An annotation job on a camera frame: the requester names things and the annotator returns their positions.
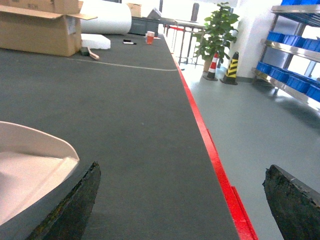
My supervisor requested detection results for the red white traffic cone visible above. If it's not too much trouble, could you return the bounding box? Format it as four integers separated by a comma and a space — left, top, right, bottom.
203, 52, 219, 81

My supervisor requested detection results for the steel shelf rack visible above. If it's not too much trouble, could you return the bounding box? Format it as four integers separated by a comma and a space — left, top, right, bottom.
251, 0, 320, 111

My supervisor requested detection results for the white foam roll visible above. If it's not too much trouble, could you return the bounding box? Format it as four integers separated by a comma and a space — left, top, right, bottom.
80, 0, 132, 35

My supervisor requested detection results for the large cardboard box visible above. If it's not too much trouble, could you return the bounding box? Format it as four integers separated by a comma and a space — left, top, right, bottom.
0, 0, 96, 57

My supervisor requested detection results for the hand brush with beige handle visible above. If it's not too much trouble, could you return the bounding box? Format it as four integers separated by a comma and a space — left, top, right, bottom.
80, 47, 100, 60

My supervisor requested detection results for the black marker pen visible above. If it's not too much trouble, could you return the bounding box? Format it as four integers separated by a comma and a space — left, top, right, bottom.
122, 39, 137, 45

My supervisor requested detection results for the yellow black traffic cone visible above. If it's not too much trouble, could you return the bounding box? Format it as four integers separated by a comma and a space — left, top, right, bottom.
220, 51, 239, 86

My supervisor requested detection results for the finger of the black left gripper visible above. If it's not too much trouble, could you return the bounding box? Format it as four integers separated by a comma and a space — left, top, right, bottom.
27, 161, 101, 240

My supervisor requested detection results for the white foam block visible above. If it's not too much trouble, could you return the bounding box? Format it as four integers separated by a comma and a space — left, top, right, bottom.
81, 33, 111, 50

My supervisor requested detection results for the green potted plant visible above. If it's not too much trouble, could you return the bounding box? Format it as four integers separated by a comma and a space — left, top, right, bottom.
193, 2, 240, 73

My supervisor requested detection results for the metal railing barrier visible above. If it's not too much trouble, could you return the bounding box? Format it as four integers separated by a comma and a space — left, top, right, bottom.
163, 19, 205, 65

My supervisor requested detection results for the beige plastic dustpan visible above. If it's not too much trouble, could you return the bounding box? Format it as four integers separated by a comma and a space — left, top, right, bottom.
0, 121, 80, 224

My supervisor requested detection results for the grey plastic crate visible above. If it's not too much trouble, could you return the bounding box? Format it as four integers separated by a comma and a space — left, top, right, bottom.
128, 16, 160, 37

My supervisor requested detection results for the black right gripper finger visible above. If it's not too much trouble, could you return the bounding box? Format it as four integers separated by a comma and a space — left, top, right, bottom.
262, 164, 320, 240

